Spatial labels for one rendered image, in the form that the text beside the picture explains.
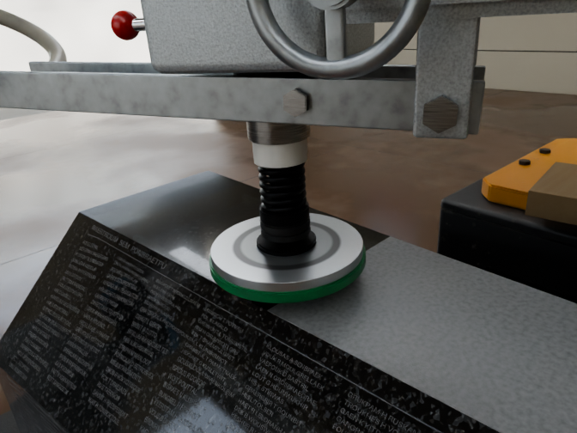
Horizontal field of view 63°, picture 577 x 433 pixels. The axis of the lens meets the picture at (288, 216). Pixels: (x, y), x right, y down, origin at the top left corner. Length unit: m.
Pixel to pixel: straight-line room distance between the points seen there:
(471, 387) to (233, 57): 0.40
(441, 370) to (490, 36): 6.75
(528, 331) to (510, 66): 6.54
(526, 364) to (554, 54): 6.41
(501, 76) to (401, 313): 6.60
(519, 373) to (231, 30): 0.45
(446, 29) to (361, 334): 0.34
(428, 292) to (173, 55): 0.43
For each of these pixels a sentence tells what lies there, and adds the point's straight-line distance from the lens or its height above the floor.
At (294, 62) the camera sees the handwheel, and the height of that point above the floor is 1.12.
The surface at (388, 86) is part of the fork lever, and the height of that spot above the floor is 1.08.
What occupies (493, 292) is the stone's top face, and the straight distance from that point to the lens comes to 0.68.
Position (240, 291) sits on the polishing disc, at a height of 0.84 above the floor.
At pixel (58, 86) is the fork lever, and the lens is 0.70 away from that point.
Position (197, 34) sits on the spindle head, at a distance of 0.50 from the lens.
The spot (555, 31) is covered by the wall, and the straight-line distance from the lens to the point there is 6.87.
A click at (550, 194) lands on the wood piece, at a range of 0.96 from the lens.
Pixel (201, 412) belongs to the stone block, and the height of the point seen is 0.70.
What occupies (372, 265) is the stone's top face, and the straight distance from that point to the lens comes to 0.71.
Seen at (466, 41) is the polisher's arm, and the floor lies 1.12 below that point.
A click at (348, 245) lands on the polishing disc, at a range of 0.64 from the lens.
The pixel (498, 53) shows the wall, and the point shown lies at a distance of 7.14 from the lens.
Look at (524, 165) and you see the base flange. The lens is 1.28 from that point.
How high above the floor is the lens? 1.16
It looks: 24 degrees down
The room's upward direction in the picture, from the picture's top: 4 degrees counter-clockwise
